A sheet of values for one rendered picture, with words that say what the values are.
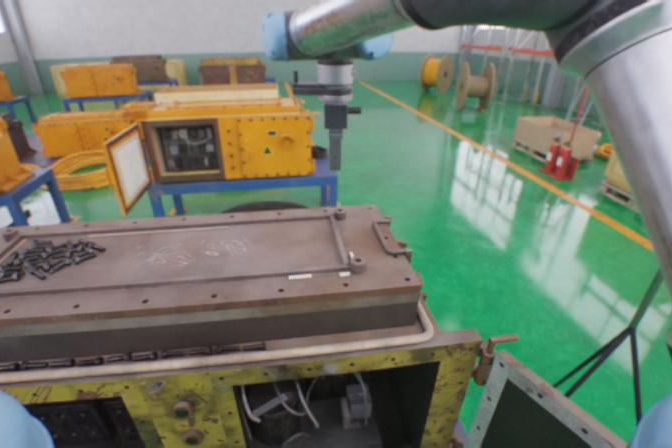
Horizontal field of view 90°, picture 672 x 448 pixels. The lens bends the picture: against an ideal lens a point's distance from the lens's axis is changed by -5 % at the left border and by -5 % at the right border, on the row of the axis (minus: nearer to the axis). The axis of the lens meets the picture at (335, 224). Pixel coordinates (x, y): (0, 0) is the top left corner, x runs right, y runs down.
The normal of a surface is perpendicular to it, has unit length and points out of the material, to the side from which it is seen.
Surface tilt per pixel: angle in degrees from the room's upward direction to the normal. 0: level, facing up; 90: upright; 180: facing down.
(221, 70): 90
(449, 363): 90
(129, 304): 0
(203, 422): 90
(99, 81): 90
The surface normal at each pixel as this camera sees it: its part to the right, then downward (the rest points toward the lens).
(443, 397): 0.15, 0.48
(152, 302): 0.00, -0.88
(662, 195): -0.91, 0.25
